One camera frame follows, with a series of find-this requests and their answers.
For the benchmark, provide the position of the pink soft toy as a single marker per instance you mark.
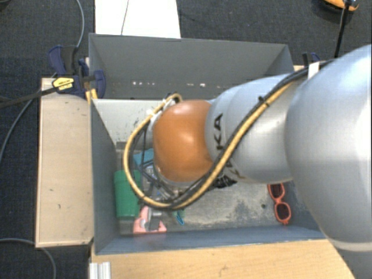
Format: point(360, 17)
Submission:
point(141, 224)

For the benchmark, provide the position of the green plastic cup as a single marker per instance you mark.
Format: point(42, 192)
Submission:
point(123, 196)

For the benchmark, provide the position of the blue sponge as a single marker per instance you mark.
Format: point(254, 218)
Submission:
point(143, 158)

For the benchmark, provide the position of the pale wood flat board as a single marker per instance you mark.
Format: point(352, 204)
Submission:
point(65, 170)

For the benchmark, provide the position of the orange sunglasses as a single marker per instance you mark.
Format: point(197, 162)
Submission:
point(282, 211)

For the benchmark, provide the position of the grey metal bin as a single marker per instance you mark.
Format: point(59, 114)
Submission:
point(174, 65)

